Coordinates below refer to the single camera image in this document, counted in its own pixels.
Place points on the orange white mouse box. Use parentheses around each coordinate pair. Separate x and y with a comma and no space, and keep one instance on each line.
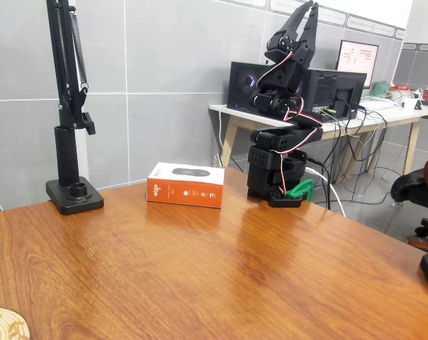
(185,193)

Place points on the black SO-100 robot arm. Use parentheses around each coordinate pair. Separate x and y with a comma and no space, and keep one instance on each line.
(270,141)

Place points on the black computer case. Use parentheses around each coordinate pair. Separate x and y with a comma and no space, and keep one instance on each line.
(242,85)

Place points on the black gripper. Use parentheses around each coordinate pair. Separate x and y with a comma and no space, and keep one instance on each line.
(299,53)

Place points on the black office chair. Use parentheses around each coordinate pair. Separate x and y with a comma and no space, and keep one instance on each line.
(412,187)

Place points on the computer monitor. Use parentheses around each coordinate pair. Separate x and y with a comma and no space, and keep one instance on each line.
(359,60)

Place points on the black stand base with post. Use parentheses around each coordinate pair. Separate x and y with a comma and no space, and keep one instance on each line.
(67,159)

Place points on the green table clamp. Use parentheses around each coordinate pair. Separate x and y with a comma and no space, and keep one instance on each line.
(302,187)

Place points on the white table with wooden legs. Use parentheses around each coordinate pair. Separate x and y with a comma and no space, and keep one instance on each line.
(394,118)

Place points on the small white box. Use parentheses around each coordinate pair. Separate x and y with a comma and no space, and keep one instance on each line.
(410,103)

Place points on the green bag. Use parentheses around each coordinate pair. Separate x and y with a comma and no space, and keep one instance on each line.
(380,90)

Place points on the round wooden coaster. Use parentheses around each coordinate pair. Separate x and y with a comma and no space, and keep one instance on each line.
(3,326)

